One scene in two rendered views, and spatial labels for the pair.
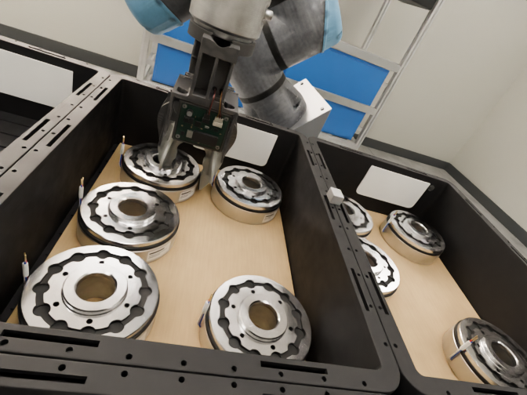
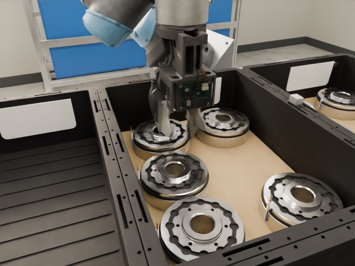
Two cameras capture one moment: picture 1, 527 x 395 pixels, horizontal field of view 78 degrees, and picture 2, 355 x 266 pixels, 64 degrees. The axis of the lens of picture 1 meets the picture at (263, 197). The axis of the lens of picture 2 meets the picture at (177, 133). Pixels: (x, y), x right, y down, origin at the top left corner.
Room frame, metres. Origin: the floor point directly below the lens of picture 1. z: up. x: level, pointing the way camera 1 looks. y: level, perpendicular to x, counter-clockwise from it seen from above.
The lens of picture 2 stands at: (-0.06, 0.13, 1.14)
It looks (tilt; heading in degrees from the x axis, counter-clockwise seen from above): 33 degrees down; 358
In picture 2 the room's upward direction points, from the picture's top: straight up
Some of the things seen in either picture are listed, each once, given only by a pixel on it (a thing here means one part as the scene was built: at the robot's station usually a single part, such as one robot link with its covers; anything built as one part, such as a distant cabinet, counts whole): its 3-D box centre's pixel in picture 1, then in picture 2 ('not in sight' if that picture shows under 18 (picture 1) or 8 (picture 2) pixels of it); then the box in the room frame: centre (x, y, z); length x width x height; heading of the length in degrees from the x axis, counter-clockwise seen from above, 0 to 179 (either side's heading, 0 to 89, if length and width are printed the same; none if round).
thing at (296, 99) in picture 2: (335, 196); (296, 99); (0.35, -0.08, 0.94); 0.02 x 0.01 x 0.01; 17
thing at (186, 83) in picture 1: (208, 87); (183, 66); (0.36, 0.11, 0.99); 0.09 x 0.08 x 0.12; 18
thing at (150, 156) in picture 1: (163, 161); (161, 130); (0.37, 0.15, 0.86); 0.05 x 0.05 x 0.01
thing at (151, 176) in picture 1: (162, 164); (161, 133); (0.37, 0.15, 0.86); 0.10 x 0.10 x 0.01
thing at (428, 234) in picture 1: (418, 228); (342, 95); (0.50, -0.26, 0.86); 0.05 x 0.05 x 0.01
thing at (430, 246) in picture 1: (416, 230); (342, 97); (0.50, -0.26, 0.86); 0.10 x 0.10 x 0.01
